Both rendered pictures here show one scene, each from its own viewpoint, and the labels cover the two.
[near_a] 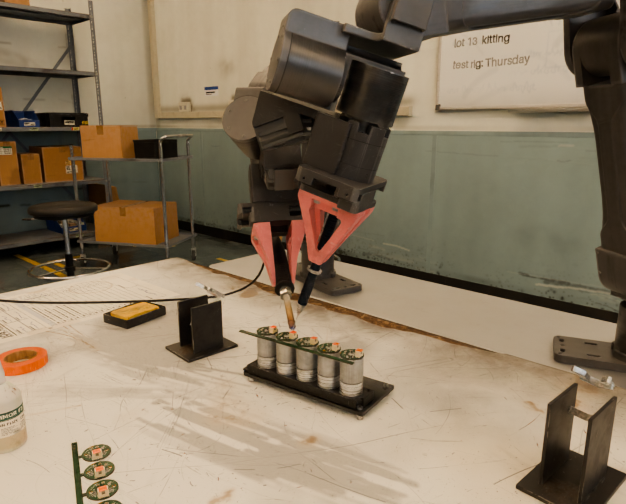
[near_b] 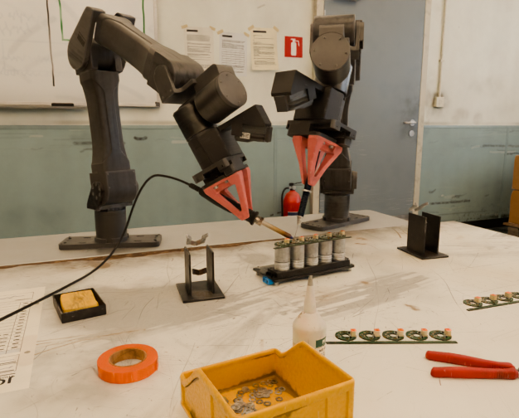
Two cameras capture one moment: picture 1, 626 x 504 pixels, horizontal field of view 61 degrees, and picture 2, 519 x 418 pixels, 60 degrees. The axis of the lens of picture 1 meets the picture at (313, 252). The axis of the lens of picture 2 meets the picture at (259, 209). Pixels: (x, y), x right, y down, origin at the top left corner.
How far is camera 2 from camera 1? 0.76 m
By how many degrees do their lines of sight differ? 63
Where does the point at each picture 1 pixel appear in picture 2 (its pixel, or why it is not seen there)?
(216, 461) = (375, 304)
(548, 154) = (21, 143)
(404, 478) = (409, 273)
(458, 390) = not seen: hidden behind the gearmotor
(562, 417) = (417, 226)
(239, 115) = (229, 86)
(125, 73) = not seen: outside the picture
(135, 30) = not seen: outside the picture
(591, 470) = (434, 240)
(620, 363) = (340, 223)
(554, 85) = (16, 85)
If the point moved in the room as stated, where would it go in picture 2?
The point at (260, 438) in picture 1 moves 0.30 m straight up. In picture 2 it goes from (356, 292) to (364, 84)
